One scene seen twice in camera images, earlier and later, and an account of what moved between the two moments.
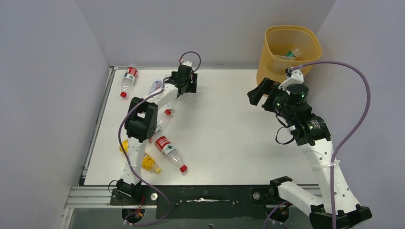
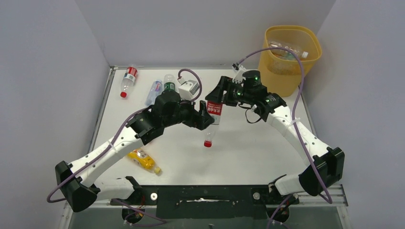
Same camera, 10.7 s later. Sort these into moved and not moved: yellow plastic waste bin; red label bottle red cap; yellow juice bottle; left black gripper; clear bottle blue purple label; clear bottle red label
Moved: red label bottle red cap; left black gripper
Not moved: yellow juice bottle; yellow plastic waste bin; clear bottle blue purple label; clear bottle red label
